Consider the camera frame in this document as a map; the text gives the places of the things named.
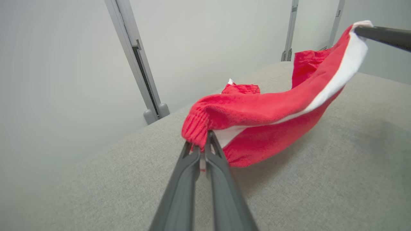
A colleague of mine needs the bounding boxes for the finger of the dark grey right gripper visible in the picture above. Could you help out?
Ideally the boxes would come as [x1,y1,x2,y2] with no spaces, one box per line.
[353,26,411,52]

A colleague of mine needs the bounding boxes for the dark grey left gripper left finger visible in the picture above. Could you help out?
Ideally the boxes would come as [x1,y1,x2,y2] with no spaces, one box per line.
[149,140,201,231]

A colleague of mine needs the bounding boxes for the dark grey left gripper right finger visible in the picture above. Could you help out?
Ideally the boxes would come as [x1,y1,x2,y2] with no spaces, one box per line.
[204,131,259,231]

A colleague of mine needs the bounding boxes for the red shorts with white stripe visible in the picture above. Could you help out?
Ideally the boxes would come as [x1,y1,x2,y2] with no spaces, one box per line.
[181,20,373,168]

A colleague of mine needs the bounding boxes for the grey metal partition post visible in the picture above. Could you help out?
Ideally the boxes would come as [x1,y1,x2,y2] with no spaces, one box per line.
[281,0,300,62]
[103,0,170,125]
[321,0,346,51]

